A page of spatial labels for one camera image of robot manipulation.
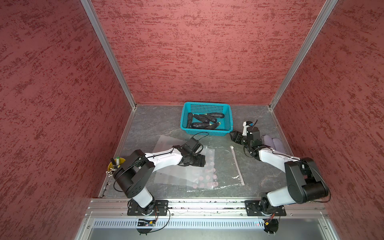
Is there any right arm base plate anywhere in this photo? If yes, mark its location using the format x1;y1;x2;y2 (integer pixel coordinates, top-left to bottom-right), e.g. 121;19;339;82
245;198;287;217

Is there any purple roller right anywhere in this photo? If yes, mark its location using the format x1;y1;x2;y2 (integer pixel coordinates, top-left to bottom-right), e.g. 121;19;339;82
272;138;287;154

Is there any right black connector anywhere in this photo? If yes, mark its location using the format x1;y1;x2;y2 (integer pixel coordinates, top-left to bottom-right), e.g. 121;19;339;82
264;219;279;235

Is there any clear zip-top bag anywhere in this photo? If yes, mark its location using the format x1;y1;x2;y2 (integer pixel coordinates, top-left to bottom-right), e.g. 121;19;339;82
152;134;211;190

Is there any right corner aluminium post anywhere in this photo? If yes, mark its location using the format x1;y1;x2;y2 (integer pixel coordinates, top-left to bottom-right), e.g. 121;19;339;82
269;0;338;111

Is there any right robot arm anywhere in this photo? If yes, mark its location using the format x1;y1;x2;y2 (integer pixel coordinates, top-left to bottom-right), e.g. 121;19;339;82
230;131;331;216

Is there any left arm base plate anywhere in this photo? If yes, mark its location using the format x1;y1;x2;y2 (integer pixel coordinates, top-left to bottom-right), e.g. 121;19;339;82
127;200;169;217

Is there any corner aluminium post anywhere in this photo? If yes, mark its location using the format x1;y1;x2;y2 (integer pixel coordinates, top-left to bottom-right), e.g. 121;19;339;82
81;0;137;111
269;0;338;111

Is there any left circuit board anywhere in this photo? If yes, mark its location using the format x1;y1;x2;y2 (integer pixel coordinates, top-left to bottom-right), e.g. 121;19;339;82
138;219;156;227

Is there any purple roller left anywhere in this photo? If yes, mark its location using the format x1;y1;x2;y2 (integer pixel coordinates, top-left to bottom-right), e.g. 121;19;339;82
262;135;275;149

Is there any teal plastic basket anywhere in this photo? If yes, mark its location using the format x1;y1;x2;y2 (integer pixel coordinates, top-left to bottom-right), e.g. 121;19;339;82
180;102;234;136

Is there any left corner aluminium post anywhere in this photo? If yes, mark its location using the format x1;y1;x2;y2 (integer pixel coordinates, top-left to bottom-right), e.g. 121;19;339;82
81;0;137;111

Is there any aluminium front rail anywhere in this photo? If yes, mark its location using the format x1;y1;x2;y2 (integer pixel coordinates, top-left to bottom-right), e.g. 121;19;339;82
75;198;339;240

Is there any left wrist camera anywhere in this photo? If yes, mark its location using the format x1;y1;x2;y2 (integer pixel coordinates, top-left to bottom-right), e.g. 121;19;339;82
182;138;203;154

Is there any pink dotted zip-top bag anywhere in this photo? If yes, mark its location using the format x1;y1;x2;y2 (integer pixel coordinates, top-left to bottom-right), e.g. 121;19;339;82
187;147;219;190

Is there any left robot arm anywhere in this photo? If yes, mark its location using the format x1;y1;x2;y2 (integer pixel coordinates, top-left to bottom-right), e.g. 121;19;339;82
113;143;206;216

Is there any clear bag with white zipper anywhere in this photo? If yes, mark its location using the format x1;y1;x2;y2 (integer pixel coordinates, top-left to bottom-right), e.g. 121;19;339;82
214;146;245;189

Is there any purple roller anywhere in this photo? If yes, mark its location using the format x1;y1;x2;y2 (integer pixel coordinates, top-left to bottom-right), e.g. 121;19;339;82
262;135;275;149
272;138;287;154

